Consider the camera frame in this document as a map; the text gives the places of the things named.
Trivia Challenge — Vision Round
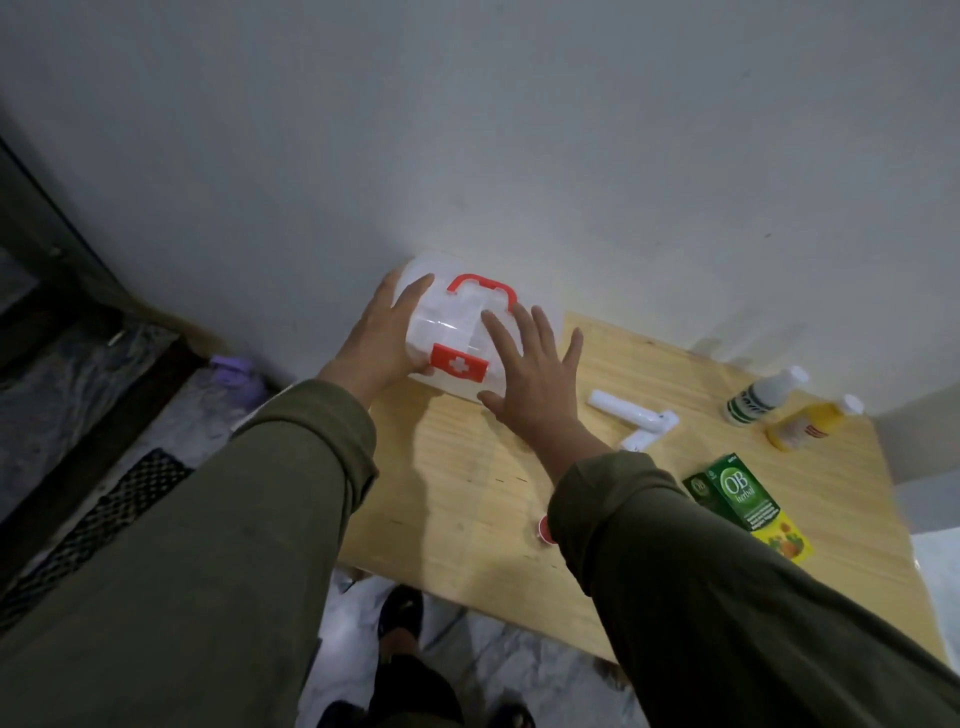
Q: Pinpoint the person's left hand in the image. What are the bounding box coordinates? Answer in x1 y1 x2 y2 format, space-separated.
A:
318 268 437 410

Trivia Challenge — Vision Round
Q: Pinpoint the clear first aid box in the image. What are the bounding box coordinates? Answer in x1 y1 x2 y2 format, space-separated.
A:
393 250 566 407

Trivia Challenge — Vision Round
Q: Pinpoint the person's right forearm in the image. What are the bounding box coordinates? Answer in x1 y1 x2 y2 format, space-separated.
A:
527 422 960 728

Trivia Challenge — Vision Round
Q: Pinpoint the person's right hand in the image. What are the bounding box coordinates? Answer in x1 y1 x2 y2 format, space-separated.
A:
477 303 594 458

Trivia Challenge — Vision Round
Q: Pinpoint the long white bandage roll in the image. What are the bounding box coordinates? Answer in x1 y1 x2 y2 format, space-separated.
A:
585 389 681 435

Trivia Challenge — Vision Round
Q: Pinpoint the person's black shoe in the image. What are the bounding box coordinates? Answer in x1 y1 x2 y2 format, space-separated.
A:
486 700 538 728
376 584 426 643

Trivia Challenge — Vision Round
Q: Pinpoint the yellow bottle white cap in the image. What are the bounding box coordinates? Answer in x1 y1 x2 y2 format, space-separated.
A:
764 393 866 453

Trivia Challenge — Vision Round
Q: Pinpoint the green medicine carton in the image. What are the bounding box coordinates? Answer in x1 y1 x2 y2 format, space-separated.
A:
681 452 782 533

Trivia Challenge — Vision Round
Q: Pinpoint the person's leg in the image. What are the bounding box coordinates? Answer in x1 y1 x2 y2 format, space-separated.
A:
316 628 468 728

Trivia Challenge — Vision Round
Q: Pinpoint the white bottle green label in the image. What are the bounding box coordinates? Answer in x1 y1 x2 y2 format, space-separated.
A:
723 365 811 429

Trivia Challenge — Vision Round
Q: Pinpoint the person's left forearm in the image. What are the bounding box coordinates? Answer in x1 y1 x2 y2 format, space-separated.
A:
0 369 381 728

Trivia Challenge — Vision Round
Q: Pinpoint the black floor grate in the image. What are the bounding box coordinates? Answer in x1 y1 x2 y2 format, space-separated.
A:
0 447 195 633

